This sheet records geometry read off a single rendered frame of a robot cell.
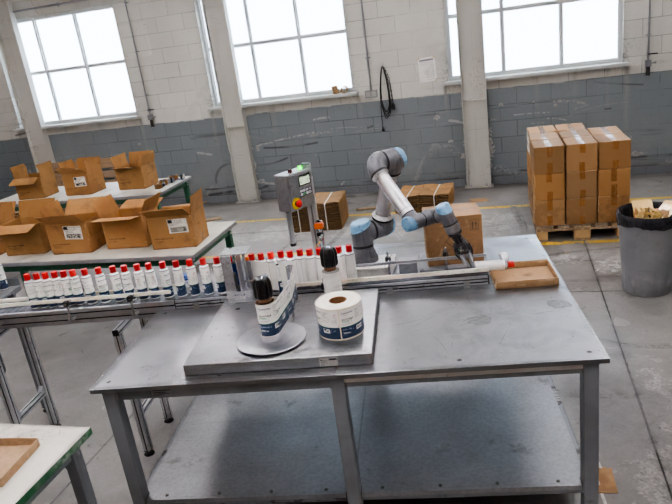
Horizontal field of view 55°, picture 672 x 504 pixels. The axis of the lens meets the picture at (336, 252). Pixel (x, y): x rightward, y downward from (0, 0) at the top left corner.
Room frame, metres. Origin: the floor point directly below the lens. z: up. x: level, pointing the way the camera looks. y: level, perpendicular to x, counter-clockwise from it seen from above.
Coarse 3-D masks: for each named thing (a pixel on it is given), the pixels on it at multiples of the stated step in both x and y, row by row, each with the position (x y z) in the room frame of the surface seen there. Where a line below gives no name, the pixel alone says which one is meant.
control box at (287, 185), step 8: (296, 168) 3.28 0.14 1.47; (280, 176) 3.15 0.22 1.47; (288, 176) 3.14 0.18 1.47; (296, 176) 3.17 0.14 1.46; (280, 184) 3.16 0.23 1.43; (288, 184) 3.13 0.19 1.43; (296, 184) 3.16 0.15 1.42; (280, 192) 3.17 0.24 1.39; (288, 192) 3.13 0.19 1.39; (296, 192) 3.15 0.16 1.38; (312, 192) 3.24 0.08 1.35; (280, 200) 3.17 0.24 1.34; (288, 200) 3.13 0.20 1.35; (296, 200) 3.15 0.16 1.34; (304, 200) 3.19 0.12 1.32; (312, 200) 3.23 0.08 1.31; (280, 208) 3.18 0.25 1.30; (288, 208) 3.14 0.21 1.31; (296, 208) 3.14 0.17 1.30
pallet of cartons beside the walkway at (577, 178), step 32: (544, 128) 6.60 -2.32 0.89; (576, 128) 6.35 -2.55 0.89; (608, 128) 6.13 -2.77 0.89; (544, 160) 5.68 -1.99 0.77; (576, 160) 5.61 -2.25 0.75; (608, 160) 5.54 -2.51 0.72; (544, 192) 5.68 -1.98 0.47; (576, 192) 5.61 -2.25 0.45; (608, 192) 5.53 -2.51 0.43; (544, 224) 5.69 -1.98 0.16; (576, 224) 5.61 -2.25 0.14; (608, 224) 5.55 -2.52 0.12
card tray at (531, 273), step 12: (516, 264) 3.10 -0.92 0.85; (528, 264) 3.09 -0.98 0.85; (540, 264) 3.08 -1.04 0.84; (492, 276) 3.03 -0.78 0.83; (504, 276) 3.01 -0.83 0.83; (516, 276) 2.98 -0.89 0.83; (528, 276) 2.96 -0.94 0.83; (540, 276) 2.94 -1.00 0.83; (552, 276) 2.92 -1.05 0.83; (504, 288) 2.86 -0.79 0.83
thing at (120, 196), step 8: (112, 184) 7.39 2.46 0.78; (176, 184) 6.89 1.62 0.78; (184, 184) 7.16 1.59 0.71; (64, 192) 7.30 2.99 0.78; (104, 192) 6.97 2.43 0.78; (112, 192) 6.91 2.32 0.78; (120, 192) 6.85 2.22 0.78; (128, 192) 6.79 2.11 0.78; (136, 192) 6.73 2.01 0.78; (144, 192) 6.67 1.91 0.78; (152, 192) 6.61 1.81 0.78; (168, 192) 6.80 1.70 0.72; (184, 192) 7.19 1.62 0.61; (0, 200) 7.35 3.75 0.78; (8, 200) 7.28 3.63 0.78; (16, 200) 7.21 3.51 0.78; (64, 200) 6.83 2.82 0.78; (120, 200) 6.67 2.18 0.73; (16, 208) 7.04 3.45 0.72; (160, 208) 6.56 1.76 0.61
